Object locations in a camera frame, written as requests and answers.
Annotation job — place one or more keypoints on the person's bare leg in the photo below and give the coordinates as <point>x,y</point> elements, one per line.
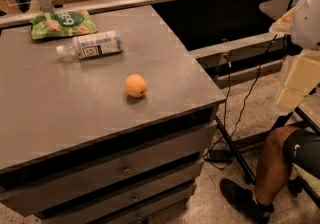
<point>273,171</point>

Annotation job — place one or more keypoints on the blue plastic water bottle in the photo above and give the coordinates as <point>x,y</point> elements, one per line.
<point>92,45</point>

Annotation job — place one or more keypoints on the black stand leg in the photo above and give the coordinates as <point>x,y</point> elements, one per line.
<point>249,177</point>

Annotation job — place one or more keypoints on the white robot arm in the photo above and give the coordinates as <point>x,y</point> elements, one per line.
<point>302,23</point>

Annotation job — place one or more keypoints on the orange fruit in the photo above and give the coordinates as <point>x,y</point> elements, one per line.
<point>135,86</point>

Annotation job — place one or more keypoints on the black shoe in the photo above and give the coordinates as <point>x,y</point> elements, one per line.
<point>242,200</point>

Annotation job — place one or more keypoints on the black power adapter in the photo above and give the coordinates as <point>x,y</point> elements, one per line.
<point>220,156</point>

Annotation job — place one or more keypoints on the green snack bag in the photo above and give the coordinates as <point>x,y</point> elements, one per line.
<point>68,24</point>

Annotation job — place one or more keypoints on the grey drawer cabinet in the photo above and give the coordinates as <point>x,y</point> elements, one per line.
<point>111,169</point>

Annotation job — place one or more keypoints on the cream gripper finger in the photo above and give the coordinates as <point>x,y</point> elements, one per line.
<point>283,24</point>
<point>301,78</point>

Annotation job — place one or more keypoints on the black shorts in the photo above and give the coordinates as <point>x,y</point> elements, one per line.
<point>303,149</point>

